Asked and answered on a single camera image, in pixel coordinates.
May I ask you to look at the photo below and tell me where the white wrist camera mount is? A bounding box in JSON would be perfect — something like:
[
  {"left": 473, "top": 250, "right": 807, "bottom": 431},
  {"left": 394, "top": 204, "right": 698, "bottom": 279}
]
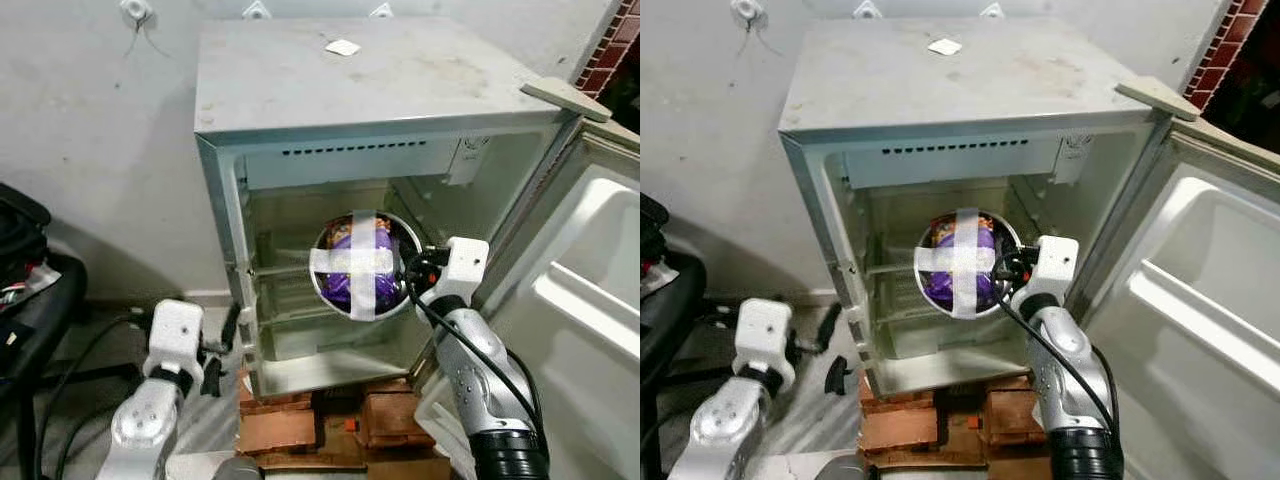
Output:
[
  {"left": 148, "top": 299, "right": 205, "bottom": 378},
  {"left": 439, "top": 236, "right": 492, "bottom": 302},
  {"left": 736, "top": 299, "right": 797, "bottom": 378},
  {"left": 1029, "top": 236, "right": 1082, "bottom": 298}
]

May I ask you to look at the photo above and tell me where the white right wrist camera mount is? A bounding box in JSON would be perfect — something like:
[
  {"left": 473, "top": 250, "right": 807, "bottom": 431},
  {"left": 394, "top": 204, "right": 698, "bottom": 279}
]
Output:
[
  {"left": 439, "top": 236, "right": 492, "bottom": 302},
  {"left": 1029, "top": 236, "right": 1082, "bottom": 298}
]

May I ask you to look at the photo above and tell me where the grey fridge cabinet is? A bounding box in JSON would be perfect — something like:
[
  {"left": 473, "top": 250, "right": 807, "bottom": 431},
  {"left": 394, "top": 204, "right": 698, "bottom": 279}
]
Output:
[
  {"left": 778, "top": 15, "right": 1189, "bottom": 401},
  {"left": 193, "top": 15, "right": 601, "bottom": 401}
]

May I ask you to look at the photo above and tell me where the white tape strip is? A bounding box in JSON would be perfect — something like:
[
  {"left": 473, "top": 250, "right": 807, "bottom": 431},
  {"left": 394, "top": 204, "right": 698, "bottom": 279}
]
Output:
[
  {"left": 310, "top": 244, "right": 406, "bottom": 277},
  {"left": 951, "top": 208, "right": 984, "bottom": 320},
  {"left": 913, "top": 243, "right": 1003, "bottom": 276},
  {"left": 349, "top": 210, "right": 382, "bottom": 322}
]

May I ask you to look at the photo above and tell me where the white freezer compartment flap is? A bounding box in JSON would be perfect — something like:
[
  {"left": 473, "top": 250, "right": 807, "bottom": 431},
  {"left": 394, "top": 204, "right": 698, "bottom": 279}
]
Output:
[
  {"left": 242, "top": 138, "right": 453, "bottom": 192},
  {"left": 843, "top": 138, "right": 1063, "bottom": 191}
]

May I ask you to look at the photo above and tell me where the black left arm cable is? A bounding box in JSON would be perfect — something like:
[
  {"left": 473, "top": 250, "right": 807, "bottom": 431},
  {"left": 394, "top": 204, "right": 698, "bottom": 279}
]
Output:
[{"left": 33, "top": 312, "right": 153, "bottom": 480}]

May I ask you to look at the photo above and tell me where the taped steel bowl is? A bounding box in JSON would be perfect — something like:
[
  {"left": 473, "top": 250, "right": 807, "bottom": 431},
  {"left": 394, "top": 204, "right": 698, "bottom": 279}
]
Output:
[
  {"left": 912, "top": 207, "right": 1024, "bottom": 321},
  {"left": 309, "top": 209, "right": 422, "bottom": 323}
]

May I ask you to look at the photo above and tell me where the brown cardboard sheet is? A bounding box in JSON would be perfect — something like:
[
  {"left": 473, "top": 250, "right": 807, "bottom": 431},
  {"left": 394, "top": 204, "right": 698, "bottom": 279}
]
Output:
[
  {"left": 240, "top": 450, "right": 453, "bottom": 480},
  {"left": 868, "top": 452, "right": 1053, "bottom": 480}
]

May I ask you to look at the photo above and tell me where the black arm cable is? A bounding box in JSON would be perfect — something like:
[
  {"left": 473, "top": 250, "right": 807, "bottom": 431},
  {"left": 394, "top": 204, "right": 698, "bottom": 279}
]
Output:
[
  {"left": 406, "top": 290, "right": 546, "bottom": 441},
  {"left": 33, "top": 312, "right": 153, "bottom": 480},
  {"left": 998, "top": 290, "right": 1123, "bottom": 436}
]

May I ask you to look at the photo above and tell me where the purple snack packet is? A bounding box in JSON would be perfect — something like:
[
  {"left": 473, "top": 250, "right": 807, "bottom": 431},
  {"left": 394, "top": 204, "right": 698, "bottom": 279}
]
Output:
[
  {"left": 922, "top": 219, "right": 1004, "bottom": 310},
  {"left": 319, "top": 220, "right": 407, "bottom": 312}
]

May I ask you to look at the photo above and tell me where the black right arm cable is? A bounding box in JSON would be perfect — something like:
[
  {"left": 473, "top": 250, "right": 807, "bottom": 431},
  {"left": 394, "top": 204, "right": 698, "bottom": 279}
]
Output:
[
  {"left": 406, "top": 290, "right": 546, "bottom": 441},
  {"left": 998, "top": 290, "right": 1123, "bottom": 436}
]

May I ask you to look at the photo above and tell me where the grey white fridge door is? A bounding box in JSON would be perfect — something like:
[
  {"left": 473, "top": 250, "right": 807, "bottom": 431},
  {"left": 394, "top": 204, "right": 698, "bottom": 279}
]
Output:
[
  {"left": 478, "top": 76, "right": 641, "bottom": 480},
  {"left": 1075, "top": 76, "right": 1280, "bottom": 480}
]

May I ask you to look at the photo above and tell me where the black chair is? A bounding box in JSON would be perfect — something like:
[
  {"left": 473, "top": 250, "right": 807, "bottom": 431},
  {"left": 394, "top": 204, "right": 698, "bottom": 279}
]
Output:
[
  {"left": 0, "top": 183, "right": 89, "bottom": 403},
  {"left": 640, "top": 190, "right": 707, "bottom": 393}
]

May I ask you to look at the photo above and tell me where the red brick pile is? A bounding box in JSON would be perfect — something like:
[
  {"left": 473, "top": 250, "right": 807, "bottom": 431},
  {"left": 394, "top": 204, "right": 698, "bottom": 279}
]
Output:
[
  {"left": 983, "top": 384, "right": 1048, "bottom": 448},
  {"left": 858, "top": 376, "right": 943, "bottom": 458},
  {"left": 236, "top": 374, "right": 323, "bottom": 458},
  {"left": 358, "top": 384, "right": 433, "bottom": 451}
]

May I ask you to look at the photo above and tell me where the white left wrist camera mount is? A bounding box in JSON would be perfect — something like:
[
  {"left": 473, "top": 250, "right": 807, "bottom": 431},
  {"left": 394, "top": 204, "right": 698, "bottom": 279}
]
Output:
[
  {"left": 736, "top": 299, "right": 797, "bottom": 378},
  {"left": 148, "top": 299, "right": 205, "bottom": 378}
]

